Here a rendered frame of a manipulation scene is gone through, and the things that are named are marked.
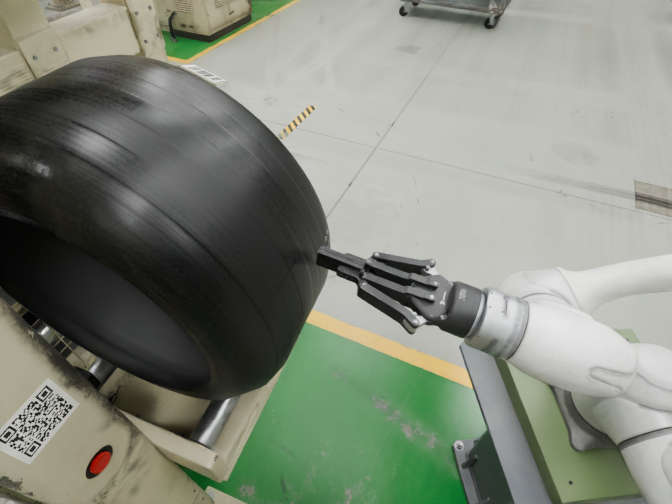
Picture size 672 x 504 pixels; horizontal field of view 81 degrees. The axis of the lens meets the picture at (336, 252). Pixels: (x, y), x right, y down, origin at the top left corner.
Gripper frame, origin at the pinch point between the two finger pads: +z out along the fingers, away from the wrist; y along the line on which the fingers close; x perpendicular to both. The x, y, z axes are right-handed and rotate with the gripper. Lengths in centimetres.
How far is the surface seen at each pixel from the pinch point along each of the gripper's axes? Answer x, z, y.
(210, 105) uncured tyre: -16.9, 21.8, -3.2
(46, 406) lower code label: 4.5, 23.9, 31.6
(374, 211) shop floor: 127, 14, -152
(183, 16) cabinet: 144, 307, -368
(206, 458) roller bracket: 30.6, 10.3, 25.7
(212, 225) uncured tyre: -11.9, 13.2, 11.0
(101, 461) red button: 20.4, 21.2, 33.0
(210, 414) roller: 33.9, 14.5, 18.4
